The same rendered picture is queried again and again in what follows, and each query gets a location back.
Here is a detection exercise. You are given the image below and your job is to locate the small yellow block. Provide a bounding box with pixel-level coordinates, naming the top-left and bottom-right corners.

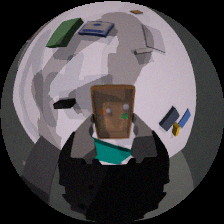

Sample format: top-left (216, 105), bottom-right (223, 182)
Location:
top-left (172, 122), bottom-right (180, 137)

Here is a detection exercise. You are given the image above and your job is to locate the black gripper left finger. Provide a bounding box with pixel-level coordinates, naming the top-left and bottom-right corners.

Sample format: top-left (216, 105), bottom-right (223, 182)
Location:
top-left (58, 114), bottom-right (97, 187)

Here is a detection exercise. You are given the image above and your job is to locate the blue flat square pad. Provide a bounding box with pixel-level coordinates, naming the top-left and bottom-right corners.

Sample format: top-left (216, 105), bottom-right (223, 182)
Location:
top-left (178, 109), bottom-right (191, 128)

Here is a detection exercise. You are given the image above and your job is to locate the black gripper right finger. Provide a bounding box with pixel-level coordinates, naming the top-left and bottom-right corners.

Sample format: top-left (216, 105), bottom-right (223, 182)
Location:
top-left (131, 113), bottom-right (170, 185)

